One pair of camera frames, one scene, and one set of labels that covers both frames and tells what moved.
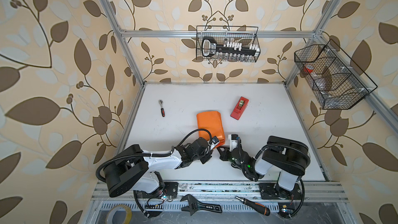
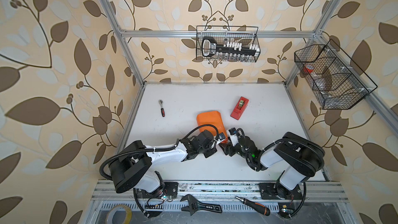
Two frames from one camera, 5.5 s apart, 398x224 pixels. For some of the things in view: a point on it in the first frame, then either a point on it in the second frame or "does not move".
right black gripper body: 230,158 → 238,151
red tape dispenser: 240,108 does not move
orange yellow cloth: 211,122 does not move
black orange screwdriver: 257,206 does not move
